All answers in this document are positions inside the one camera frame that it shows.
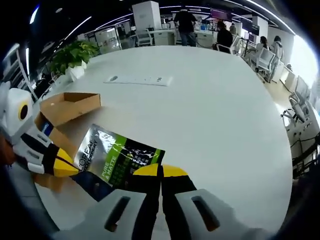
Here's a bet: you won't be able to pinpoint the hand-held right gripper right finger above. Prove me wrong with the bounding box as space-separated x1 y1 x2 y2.
161 164 251 240

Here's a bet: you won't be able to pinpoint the curved ceiling light strips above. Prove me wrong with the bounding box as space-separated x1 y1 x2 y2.
29 0 303 35

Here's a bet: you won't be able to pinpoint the silver green soft item pouch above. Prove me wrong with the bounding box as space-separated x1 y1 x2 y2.
73 123 166 191

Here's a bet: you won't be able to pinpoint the white table socket panel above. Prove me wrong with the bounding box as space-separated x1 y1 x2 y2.
103 74 173 87

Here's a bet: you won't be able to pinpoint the row of white office chairs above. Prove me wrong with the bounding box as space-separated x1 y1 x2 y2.
136 26 320 180

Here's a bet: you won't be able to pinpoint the potted green plant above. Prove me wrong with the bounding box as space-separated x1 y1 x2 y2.
49 41 100 81

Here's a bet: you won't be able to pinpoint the purple wall screen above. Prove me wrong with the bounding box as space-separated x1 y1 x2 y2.
210 8 232 21

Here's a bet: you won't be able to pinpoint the brown cardboard shoe box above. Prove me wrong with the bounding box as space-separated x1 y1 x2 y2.
32 91 103 193

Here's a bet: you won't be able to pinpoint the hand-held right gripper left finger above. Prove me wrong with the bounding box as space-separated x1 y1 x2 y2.
51 163 163 240

